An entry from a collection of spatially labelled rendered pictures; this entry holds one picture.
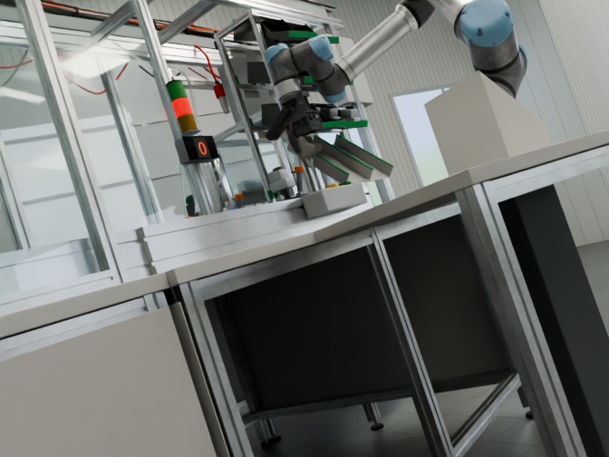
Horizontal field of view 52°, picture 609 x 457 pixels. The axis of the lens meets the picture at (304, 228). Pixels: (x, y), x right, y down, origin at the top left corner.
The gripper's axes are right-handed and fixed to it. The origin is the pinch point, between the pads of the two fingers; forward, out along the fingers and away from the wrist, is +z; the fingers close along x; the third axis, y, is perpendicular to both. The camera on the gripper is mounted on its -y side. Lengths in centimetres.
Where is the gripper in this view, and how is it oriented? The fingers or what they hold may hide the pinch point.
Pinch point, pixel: (307, 164)
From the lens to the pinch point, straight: 183.0
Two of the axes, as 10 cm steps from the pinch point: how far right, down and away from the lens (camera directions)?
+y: 7.6, -2.9, -5.8
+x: 5.6, -1.4, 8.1
